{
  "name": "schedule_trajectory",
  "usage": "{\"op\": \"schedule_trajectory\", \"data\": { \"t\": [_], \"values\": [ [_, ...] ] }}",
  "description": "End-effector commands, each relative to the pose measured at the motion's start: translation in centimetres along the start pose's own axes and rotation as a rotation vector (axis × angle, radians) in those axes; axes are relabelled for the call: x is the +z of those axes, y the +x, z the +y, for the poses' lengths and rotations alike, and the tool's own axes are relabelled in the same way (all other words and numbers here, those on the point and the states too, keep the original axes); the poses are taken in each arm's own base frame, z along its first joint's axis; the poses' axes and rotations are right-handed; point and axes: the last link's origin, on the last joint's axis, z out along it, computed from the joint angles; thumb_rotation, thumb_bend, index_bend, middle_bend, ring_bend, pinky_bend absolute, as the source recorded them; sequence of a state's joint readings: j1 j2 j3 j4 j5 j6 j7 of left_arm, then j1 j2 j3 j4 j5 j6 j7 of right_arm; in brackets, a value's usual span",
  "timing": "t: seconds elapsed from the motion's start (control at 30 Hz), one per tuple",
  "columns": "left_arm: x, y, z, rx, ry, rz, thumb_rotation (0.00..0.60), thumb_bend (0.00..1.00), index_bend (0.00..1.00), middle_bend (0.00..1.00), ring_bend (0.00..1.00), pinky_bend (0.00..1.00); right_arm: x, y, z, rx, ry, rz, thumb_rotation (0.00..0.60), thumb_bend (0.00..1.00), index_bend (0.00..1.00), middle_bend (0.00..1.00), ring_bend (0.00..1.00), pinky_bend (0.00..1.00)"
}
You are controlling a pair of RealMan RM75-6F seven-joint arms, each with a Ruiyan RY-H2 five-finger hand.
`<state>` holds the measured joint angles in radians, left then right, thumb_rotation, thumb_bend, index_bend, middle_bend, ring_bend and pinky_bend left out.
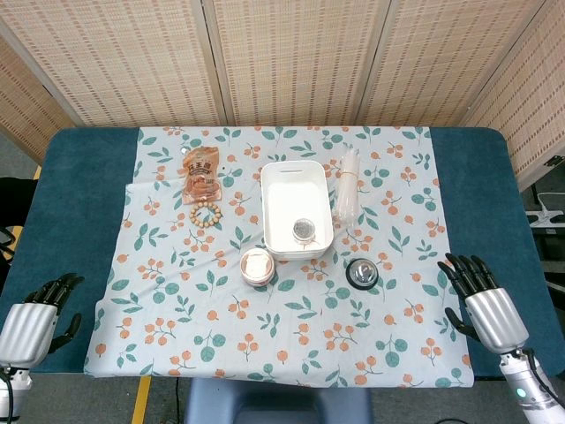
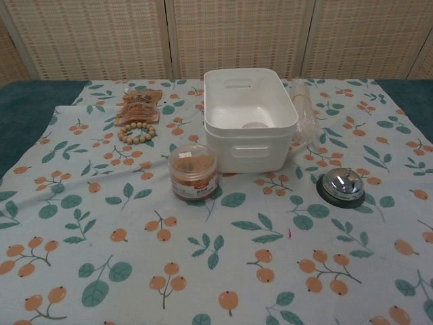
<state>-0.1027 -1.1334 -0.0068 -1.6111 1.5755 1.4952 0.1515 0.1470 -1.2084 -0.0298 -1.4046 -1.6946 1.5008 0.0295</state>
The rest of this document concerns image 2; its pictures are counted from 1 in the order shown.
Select brown snack packet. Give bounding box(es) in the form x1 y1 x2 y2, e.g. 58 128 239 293
115 87 163 127

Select wooden bead bracelet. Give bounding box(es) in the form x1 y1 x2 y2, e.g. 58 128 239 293
117 122 158 143

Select silver desk call bell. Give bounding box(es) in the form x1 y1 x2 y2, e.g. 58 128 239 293
315 167 367 207

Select clear plastic bag of sticks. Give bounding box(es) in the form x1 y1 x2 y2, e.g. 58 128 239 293
290 78 321 149

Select white plastic storage basket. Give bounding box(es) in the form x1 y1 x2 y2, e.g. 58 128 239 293
203 68 299 175

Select fruit print tablecloth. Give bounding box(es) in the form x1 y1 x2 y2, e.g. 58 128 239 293
0 78 433 325

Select clear round jar orange contents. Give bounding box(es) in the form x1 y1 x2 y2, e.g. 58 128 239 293
168 143 220 200

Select woven bamboo folding screen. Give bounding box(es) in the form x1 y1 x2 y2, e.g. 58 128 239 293
0 0 433 86

